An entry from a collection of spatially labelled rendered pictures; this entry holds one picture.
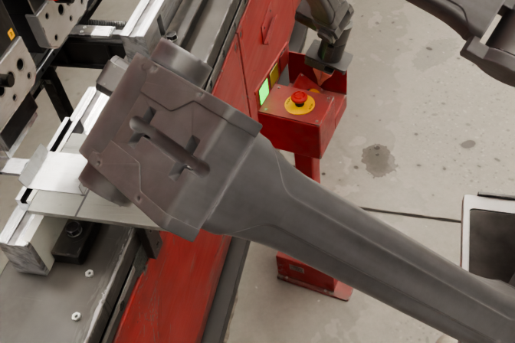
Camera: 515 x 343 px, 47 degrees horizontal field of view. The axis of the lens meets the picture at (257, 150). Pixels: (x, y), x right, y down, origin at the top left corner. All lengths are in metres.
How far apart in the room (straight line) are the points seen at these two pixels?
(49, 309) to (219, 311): 0.94
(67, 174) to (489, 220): 0.68
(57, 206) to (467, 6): 0.70
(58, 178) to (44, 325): 0.25
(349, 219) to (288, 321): 1.59
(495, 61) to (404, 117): 1.71
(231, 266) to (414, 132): 0.94
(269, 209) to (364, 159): 2.00
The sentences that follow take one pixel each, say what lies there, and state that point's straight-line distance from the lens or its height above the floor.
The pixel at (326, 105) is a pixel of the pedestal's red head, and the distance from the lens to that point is 1.41.
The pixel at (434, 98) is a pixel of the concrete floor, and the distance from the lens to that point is 2.61.
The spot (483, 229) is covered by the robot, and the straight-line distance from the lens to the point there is 0.89.
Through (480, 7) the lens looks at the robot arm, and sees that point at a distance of 0.83.
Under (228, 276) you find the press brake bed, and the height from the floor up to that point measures 0.05.
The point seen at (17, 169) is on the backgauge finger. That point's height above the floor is 1.00.
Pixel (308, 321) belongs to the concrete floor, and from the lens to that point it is 1.96.
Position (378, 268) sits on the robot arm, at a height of 1.41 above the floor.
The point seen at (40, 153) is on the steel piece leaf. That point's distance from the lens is 1.12.
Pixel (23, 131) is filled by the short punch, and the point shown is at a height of 1.09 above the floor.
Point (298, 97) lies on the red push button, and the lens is 1.39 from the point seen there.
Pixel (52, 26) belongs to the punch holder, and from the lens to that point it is 1.04.
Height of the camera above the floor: 1.75
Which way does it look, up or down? 47 degrees down
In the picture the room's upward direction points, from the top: 9 degrees counter-clockwise
